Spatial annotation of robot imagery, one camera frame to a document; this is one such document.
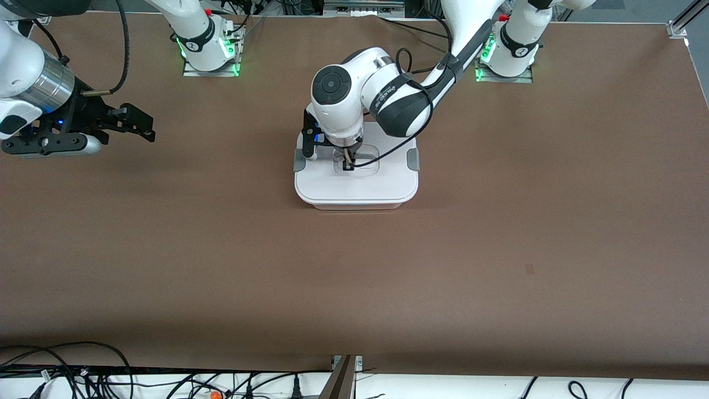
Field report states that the white lid with grey clips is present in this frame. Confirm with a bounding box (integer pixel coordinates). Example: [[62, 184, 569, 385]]
[[294, 122, 420, 204]]

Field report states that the pink plastic storage box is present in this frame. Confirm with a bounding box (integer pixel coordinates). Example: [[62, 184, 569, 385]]
[[310, 201, 405, 211]]

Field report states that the grey metal equipment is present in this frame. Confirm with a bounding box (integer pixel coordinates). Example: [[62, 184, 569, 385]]
[[323, 0, 405, 17]]

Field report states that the brown table cover sheet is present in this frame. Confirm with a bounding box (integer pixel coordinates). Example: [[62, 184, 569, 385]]
[[0, 11, 709, 383]]

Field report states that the black cable lying on table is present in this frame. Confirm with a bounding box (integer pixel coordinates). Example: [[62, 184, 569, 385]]
[[378, 17, 450, 40]]

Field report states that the black looping floor cable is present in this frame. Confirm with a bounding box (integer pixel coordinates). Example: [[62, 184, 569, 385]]
[[0, 341, 135, 399]]

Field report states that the aluminium frame post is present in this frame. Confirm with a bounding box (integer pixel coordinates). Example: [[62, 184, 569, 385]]
[[318, 355, 363, 399]]

